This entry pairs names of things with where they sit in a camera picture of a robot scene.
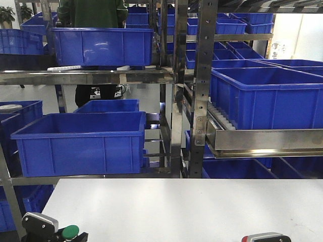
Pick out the large blue bin right shelf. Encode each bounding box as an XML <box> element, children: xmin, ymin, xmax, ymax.
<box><xmin>210</xmin><ymin>67</ymin><xmax>322</xmax><ymax>130</ymax></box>

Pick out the large blue bin shelf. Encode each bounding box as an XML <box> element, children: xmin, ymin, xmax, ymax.
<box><xmin>210</xmin><ymin>67</ymin><xmax>322</xmax><ymax>130</ymax></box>
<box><xmin>11</xmin><ymin>111</ymin><xmax>146</xmax><ymax>177</ymax></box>

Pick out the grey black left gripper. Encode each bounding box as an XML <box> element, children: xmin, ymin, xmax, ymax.
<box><xmin>21</xmin><ymin>212</ymin><xmax>59</xmax><ymax>241</ymax></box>

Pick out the blue bin top shelf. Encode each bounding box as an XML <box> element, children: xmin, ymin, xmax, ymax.
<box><xmin>51</xmin><ymin>28</ymin><xmax>154</xmax><ymax>67</ymax></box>

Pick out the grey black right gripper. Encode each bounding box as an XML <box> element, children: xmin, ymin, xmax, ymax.
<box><xmin>241</xmin><ymin>232</ymin><xmax>291</xmax><ymax>242</ymax></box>

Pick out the person in dark clothes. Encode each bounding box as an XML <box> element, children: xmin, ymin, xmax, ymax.
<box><xmin>57</xmin><ymin>0</ymin><xmax>128</xmax><ymax>107</ymax></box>

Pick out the large blue bin upper shelf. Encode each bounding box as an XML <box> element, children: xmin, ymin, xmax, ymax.
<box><xmin>11</xmin><ymin>111</ymin><xmax>146</xmax><ymax>177</ymax></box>

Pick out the green mushroom push button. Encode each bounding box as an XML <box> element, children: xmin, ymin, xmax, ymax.
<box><xmin>62</xmin><ymin>225</ymin><xmax>79</xmax><ymax>241</ymax></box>

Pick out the stainless steel shelf rack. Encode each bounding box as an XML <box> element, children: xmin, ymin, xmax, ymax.
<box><xmin>0</xmin><ymin>0</ymin><xmax>323</xmax><ymax>240</ymax></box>

